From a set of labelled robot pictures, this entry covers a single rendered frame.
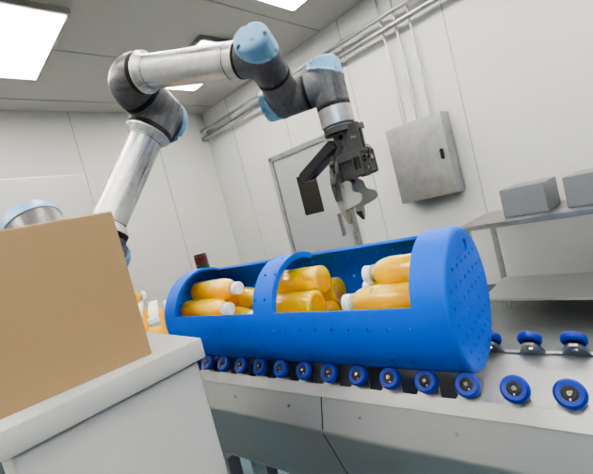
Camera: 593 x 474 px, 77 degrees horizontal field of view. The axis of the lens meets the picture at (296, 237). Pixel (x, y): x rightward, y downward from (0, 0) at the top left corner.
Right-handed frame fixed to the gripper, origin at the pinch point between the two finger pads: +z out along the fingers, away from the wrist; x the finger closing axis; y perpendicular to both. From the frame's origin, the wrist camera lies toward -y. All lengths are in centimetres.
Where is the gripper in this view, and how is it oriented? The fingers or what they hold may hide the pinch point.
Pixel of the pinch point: (353, 216)
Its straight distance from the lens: 86.9
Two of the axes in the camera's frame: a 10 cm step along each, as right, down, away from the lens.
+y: 7.6, -1.6, -6.3
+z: 2.5, 9.7, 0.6
